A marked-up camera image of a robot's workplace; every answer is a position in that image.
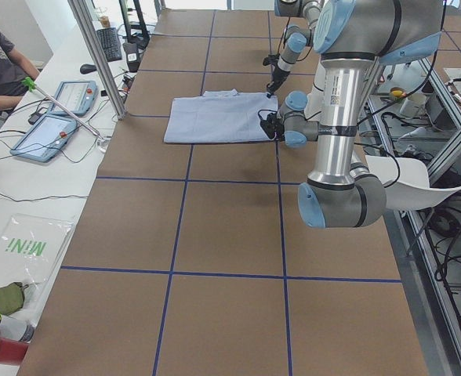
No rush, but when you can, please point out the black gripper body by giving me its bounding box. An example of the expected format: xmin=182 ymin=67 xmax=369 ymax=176
xmin=267 ymin=65 xmax=291 ymax=92
xmin=271 ymin=119 xmax=285 ymax=141

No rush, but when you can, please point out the blue striped button shirt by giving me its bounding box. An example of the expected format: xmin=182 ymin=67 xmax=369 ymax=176
xmin=164 ymin=89 xmax=278 ymax=143

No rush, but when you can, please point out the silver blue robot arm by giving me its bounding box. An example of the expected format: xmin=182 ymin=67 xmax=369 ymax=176
xmin=263 ymin=1 xmax=325 ymax=97
xmin=267 ymin=1 xmax=444 ymax=228

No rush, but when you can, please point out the white plastic chair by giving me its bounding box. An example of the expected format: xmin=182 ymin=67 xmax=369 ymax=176
xmin=366 ymin=155 xmax=461 ymax=211

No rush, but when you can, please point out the black keyboard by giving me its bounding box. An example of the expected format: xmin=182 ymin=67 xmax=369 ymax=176
xmin=96 ymin=27 xmax=122 ymax=62

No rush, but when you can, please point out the black computer mouse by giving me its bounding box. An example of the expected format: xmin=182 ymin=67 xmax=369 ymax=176
xmin=79 ymin=63 xmax=96 ymax=74

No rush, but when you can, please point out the upper blue teach pendant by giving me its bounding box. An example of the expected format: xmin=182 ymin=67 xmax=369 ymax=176
xmin=53 ymin=81 xmax=98 ymax=117

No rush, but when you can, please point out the blue teach pendant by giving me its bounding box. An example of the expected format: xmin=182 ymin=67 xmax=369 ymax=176
xmin=9 ymin=114 xmax=78 ymax=163
xmin=53 ymin=81 xmax=98 ymax=117

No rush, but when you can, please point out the lower blue teach pendant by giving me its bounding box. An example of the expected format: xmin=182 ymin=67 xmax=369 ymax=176
xmin=9 ymin=114 xmax=78 ymax=163

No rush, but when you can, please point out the metal rod green clip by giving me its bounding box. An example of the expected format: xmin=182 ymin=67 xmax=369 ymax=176
xmin=22 ymin=77 xmax=111 ymax=144

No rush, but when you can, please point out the seated person grey shirt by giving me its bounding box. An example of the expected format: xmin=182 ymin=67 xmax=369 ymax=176
xmin=0 ymin=31 xmax=39 ymax=112

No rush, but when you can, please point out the clear bag green lettering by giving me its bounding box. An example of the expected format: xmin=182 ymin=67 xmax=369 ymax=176
xmin=0 ymin=213 xmax=76 ymax=291

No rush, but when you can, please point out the olive green cloth pouch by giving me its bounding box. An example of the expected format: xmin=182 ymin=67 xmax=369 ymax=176
xmin=0 ymin=282 xmax=27 ymax=315

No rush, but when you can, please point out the red cylinder bottle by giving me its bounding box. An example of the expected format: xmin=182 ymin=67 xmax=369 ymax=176
xmin=0 ymin=338 xmax=29 ymax=365

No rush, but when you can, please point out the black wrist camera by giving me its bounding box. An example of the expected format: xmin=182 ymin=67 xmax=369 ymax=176
xmin=263 ymin=54 xmax=280 ymax=67
xmin=257 ymin=110 xmax=277 ymax=140

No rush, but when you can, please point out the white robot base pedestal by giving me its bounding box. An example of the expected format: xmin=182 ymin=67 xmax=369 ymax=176
xmin=304 ymin=60 xmax=331 ymax=124

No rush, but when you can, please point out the grey aluminium camera post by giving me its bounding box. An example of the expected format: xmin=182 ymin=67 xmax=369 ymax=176
xmin=67 ymin=0 xmax=126 ymax=120

